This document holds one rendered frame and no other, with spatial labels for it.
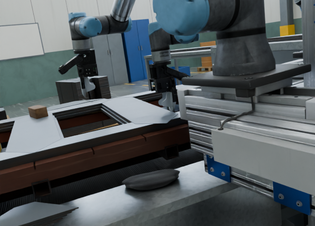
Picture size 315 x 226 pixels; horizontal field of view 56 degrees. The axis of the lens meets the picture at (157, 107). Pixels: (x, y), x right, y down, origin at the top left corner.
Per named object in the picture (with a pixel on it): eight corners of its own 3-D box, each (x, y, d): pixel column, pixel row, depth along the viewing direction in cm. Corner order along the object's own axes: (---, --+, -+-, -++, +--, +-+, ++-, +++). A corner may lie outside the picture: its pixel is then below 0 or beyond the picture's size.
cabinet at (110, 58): (101, 88, 918) (89, 23, 876) (94, 88, 958) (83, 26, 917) (129, 82, 970) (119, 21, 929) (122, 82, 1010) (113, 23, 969)
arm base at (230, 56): (288, 65, 72) (287, 23, 70) (247, 76, 64) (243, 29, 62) (240, 66, 85) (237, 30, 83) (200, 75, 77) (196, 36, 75)
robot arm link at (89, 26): (109, 14, 115) (98, 15, 124) (81, 17, 109) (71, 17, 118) (112, 35, 118) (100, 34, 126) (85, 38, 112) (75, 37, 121)
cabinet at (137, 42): (131, 82, 975) (122, 20, 934) (125, 81, 1015) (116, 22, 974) (157, 77, 1027) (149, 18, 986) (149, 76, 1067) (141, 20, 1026)
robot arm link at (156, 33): (168, 19, 111) (145, 22, 112) (171, 49, 113) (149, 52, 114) (168, 20, 119) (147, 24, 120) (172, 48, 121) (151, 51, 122)
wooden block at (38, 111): (29, 116, 155) (27, 107, 154) (41, 113, 159) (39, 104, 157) (36, 119, 146) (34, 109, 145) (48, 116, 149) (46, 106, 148)
